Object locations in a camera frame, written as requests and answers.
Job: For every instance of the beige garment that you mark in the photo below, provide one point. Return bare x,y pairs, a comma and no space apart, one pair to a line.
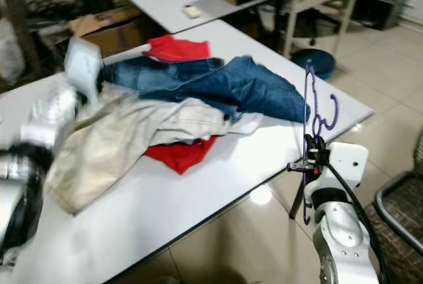
106,152

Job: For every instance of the white side table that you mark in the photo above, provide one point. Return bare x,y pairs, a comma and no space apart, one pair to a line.
165,3

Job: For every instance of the black table leg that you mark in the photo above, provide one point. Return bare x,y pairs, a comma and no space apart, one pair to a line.
296,198

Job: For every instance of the woven chair with black frame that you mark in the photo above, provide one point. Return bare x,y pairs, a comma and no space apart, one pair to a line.
403,211

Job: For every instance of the purple plastic hanger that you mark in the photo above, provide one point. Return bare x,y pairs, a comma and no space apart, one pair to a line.
336,111

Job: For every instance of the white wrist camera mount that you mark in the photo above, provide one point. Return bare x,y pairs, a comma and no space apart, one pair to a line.
347,162
84,66

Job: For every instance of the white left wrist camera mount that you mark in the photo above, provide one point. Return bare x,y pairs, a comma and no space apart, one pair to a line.
84,66

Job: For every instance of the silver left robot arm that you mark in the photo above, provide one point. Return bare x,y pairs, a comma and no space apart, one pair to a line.
14,195

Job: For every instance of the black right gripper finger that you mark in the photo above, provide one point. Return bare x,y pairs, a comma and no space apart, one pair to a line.
297,166
311,145

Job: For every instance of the grey throw pillow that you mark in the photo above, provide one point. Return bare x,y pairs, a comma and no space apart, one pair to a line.
10,56

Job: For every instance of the white remote control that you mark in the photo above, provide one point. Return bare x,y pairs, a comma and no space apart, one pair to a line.
192,11

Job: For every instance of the blue jeans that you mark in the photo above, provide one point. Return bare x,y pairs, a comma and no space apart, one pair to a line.
244,89

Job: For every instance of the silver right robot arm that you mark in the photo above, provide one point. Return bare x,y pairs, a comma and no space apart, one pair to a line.
344,238

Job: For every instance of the black plastic crate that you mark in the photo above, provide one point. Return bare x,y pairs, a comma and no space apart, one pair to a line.
380,0

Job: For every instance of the brown cardboard box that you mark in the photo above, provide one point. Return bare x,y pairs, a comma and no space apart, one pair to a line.
106,26

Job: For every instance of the red garment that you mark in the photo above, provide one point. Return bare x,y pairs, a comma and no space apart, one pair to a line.
180,155
178,49

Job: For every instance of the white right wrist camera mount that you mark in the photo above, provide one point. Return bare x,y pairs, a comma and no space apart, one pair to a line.
347,162

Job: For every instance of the dark blue round stool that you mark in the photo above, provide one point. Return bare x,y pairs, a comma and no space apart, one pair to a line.
314,59

